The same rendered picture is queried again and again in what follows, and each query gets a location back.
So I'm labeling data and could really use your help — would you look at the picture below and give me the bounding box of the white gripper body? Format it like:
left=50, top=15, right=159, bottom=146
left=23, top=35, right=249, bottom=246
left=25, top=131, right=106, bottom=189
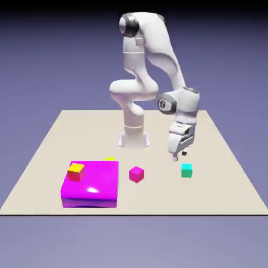
left=167, top=132, right=195, bottom=156

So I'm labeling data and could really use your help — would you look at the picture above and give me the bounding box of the small teal cube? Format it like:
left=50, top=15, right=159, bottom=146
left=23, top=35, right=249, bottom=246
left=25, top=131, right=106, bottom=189
left=181, top=163, right=193, bottom=179

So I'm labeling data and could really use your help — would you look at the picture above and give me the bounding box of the small magenta cube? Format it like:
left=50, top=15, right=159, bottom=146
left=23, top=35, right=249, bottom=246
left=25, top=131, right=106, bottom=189
left=129, top=166, right=145, bottom=184

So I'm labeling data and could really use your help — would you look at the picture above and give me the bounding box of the small orange cube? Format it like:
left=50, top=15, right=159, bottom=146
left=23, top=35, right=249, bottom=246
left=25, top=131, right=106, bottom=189
left=67, top=163, right=86, bottom=182

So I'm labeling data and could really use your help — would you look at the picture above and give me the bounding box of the large magenta box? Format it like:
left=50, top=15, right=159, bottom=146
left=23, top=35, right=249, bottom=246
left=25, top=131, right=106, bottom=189
left=60, top=160, right=119, bottom=209

